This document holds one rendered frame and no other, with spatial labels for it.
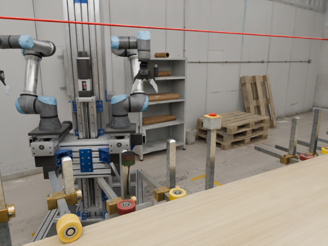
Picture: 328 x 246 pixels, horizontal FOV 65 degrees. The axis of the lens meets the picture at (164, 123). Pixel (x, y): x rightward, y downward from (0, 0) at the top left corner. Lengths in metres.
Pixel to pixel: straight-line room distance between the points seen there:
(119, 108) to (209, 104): 3.69
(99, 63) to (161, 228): 1.33
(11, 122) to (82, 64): 2.02
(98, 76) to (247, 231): 1.47
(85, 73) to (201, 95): 3.52
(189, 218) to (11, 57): 3.08
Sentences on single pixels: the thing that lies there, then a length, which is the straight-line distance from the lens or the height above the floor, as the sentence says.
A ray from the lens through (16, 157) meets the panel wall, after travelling 3.90.
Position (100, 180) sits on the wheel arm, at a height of 0.86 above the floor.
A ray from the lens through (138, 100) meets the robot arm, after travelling 1.85.
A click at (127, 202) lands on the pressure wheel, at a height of 0.90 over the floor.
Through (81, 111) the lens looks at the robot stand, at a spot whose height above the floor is 1.15.
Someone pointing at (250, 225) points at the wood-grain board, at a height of 0.90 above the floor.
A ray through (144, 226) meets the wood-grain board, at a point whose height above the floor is 0.90.
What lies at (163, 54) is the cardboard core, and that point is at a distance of 4.15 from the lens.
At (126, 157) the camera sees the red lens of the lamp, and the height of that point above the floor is 1.10.
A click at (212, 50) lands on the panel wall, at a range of 5.31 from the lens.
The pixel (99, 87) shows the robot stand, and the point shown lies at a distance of 2.03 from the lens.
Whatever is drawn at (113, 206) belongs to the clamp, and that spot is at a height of 0.86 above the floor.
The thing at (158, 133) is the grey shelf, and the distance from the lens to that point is 4.63.
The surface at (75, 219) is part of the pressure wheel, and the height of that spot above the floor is 0.97.
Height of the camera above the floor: 1.51
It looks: 14 degrees down
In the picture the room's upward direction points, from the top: straight up
